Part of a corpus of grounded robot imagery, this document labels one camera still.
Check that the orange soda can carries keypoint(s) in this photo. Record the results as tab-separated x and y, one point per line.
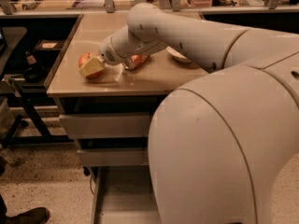
134	61

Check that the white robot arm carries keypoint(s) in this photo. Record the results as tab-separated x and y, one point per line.
216	144

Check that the white paper bowl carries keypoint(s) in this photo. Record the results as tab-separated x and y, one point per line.
177	56

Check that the dark shoe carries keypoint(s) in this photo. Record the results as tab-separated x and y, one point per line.
39	215

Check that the grey drawer cabinet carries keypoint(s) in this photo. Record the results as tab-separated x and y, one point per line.
117	90

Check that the black headphones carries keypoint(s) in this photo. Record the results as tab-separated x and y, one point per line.
34	73

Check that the top grey drawer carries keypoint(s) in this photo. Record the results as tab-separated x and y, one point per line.
113	125

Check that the red apple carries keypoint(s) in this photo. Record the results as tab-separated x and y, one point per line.
83	59

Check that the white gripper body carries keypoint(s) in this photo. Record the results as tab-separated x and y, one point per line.
106	53

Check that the open bottom grey drawer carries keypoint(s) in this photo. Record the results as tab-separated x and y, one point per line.
124	195

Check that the middle grey drawer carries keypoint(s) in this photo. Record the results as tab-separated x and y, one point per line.
113	157

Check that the black desk frame left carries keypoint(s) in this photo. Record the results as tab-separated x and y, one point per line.
12	37

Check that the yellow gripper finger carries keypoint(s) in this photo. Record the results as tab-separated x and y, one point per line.
91	66

